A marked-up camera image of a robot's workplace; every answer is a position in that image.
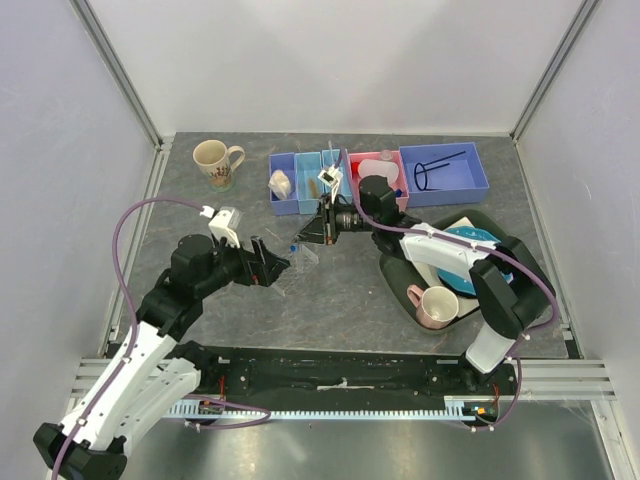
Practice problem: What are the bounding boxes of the clear test tube rack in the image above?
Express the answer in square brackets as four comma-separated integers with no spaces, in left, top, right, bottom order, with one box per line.
[271,243,319,297]

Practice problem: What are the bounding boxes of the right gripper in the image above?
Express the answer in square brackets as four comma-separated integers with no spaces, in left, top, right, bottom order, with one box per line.
[293,193,378,246]

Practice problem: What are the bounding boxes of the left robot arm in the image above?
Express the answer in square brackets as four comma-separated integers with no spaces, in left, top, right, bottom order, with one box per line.
[34,235,290,479]

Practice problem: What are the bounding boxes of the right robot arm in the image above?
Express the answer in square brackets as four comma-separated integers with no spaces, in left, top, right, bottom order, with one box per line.
[295,175,559,394]

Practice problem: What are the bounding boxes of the white square plate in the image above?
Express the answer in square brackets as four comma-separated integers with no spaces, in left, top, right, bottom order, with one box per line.
[416,216,479,320]

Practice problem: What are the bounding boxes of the right light blue bin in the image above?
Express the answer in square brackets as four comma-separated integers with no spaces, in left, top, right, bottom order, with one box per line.
[321,148,353,203]

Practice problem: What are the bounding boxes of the large purple bin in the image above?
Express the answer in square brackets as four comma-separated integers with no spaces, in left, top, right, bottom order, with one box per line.
[399,142,489,208]

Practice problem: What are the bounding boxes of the brown test tube brush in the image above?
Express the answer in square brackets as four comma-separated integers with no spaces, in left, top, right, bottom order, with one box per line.
[307,178,319,199]

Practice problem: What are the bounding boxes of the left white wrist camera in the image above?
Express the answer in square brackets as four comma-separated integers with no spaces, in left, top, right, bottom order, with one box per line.
[199,206,242,249]

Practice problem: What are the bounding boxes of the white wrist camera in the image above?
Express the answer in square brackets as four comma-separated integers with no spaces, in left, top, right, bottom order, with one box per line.
[318,166,343,202]
[199,206,242,249]

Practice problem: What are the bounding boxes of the left light blue bin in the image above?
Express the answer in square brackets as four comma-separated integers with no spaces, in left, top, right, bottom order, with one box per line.
[294,152,323,215]

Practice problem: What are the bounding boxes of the red cap wash bottle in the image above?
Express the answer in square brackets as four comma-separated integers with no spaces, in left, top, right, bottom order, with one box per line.
[353,158,400,185]

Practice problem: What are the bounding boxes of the pink bin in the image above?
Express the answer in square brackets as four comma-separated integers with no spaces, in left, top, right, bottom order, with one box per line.
[348,150,409,211]

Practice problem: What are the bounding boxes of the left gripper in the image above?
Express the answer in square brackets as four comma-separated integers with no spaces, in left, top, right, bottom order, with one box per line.
[196,232,289,298]

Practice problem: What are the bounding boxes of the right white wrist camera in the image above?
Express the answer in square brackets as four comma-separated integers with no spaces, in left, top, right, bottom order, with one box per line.
[318,166,343,202]

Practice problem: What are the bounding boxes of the black metal ring stand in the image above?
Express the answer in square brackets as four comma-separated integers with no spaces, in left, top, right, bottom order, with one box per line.
[413,151,466,192]

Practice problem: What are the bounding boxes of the blue dotted plate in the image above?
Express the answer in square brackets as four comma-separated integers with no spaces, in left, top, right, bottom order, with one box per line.
[437,225,499,298]

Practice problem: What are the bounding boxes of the small purple bin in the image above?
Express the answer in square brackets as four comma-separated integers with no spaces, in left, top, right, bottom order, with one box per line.
[269,152,299,216]

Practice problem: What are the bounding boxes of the pink mug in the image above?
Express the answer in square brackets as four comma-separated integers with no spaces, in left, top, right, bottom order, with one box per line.
[407,284,459,330]

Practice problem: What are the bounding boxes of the dark green tray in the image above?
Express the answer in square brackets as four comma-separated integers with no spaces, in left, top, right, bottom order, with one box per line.
[378,209,509,335]

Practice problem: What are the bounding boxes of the light blue bin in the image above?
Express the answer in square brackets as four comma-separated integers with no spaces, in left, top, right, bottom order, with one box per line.
[321,148,353,203]
[294,152,323,215]

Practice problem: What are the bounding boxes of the bag of white gloves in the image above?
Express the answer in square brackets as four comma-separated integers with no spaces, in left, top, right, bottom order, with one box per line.
[268,169,293,200]

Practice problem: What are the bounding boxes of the beige patterned mug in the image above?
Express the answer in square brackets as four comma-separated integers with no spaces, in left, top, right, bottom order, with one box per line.
[192,140,246,192]

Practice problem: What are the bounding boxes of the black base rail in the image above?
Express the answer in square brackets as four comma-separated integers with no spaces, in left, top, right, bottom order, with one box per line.
[170,341,516,412]

